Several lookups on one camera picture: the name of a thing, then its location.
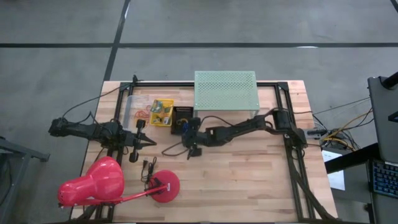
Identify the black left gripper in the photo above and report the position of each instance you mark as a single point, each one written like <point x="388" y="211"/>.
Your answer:
<point x="139" y="140"/>

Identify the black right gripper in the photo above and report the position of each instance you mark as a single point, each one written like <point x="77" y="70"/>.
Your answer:
<point x="192" y="140"/>

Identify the red rubber band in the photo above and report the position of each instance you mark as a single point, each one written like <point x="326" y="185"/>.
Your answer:
<point x="141" y="112"/>

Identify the orange spiral wrist coil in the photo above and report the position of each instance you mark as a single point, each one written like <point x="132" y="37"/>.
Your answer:
<point x="182" y="120"/>

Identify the eight-count Crayola crayon box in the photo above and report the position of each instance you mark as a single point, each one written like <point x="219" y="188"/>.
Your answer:
<point x="157" y="106"/>

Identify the large Crayola crayon box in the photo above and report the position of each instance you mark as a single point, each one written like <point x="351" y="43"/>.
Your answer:
<point x="168" y="109"/>

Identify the clear plastic bin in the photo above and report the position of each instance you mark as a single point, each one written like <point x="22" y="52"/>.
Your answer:
<point x="132" y="104"/>

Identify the black plastic basket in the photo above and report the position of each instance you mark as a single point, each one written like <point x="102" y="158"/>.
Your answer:
<point x="175" y="112"/>

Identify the yellow plastic basket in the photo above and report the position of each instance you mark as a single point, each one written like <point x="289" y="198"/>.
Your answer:
<point x="169" y="102"/>

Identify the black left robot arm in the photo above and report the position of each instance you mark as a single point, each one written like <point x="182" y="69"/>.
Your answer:
<point x="93" y="130"/>

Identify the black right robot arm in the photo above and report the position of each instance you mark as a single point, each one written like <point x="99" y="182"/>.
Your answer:
<point x="242" y="127"/>

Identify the red desk lamp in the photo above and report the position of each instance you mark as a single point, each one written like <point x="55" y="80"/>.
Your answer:
<point x="102" y="180"/>

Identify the green perforated metal shelf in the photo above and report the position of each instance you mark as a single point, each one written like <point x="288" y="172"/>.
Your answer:
<point x="225" y="90"/>

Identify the gray metal cart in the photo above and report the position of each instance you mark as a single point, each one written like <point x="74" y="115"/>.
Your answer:
<point x="15" y="174"/>

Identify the white paper sheet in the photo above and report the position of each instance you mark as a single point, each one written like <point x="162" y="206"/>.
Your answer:
<point x="334" y="174"/>

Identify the gray monitor back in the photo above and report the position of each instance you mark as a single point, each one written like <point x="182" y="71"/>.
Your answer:
<point x="382" y="118"/>

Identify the blue-lit keyboard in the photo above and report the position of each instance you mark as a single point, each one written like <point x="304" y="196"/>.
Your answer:
<point x="385" y="179"/>

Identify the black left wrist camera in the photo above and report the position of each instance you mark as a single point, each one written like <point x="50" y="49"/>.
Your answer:
<point x="130" y="138"/>

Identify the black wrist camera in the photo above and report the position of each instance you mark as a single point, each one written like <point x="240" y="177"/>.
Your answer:
<point x="130" y="138"/>
<point x="206" y="138"/>

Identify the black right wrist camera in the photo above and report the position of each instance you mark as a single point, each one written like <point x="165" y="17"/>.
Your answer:
<point x="206" y="138"/>

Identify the black table frame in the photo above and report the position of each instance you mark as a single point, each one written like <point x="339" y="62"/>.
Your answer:
<point x="202" y="84"/>

